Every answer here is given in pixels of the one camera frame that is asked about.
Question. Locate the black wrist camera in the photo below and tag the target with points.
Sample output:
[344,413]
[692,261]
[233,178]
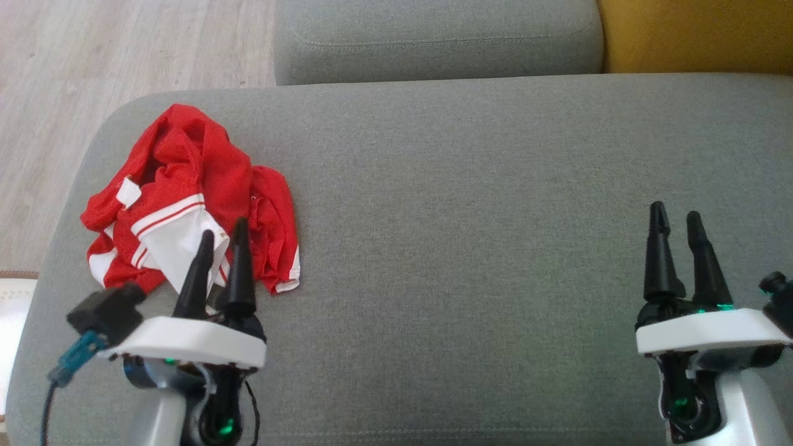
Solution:
[105,313]
[779,297]

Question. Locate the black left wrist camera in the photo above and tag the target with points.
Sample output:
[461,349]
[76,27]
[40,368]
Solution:
[105,313]

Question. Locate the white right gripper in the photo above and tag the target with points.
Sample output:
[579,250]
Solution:
[706,331]

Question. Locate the red numbered basketball jersey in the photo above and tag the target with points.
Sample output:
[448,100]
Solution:
[176,238]

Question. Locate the small grey sofa seat cushion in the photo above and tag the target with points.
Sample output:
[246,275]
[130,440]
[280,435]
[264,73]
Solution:
[433,43]

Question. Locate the red shorts with white trim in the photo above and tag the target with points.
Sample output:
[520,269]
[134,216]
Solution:
[272,210]

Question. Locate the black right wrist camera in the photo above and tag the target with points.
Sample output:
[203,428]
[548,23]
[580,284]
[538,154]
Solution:
[779,297]

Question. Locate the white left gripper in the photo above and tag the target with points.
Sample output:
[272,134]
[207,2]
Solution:
[186,341]

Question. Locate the white rug with brown edge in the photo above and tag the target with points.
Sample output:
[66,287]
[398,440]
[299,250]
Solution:
[12,322]

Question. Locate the yellow sofa backrest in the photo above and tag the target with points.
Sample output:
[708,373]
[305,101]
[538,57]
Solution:
[700,34]

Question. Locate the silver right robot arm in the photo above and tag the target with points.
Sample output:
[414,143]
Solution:
[743,409]

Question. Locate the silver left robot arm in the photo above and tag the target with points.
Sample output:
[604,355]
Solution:
[158,415]

